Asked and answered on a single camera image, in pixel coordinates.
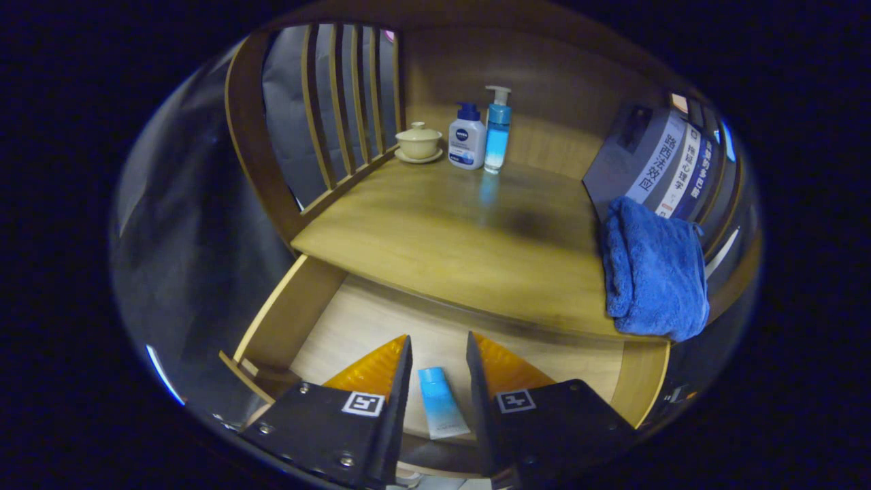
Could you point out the grey book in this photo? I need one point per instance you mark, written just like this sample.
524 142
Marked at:
622 156

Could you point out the white lotion bottle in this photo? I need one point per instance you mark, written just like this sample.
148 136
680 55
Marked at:
467 144

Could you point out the wooden drawer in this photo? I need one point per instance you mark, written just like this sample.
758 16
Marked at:
367 320

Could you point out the wooden cabinet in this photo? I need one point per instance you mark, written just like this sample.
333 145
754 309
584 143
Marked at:
252 136

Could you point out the wooden countertop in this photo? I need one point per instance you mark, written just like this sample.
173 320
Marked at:
442 238

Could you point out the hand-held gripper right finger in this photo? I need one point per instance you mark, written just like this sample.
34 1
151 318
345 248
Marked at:
480 415

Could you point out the white book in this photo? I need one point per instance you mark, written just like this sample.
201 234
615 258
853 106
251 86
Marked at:
682 173

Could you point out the blue and white tube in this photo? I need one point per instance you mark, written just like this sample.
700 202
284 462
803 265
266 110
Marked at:
439 401

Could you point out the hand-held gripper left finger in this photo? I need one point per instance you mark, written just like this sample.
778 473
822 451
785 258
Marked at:
395 422

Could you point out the blue pump bottle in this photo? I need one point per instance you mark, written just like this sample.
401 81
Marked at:
497 136

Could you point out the cream lidded teacup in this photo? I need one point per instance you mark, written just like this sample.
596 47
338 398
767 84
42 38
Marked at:
418 143

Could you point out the blue towel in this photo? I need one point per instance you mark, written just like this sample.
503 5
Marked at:
653 272

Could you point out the black backdrop cloth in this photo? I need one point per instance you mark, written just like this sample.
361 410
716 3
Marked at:
170 238

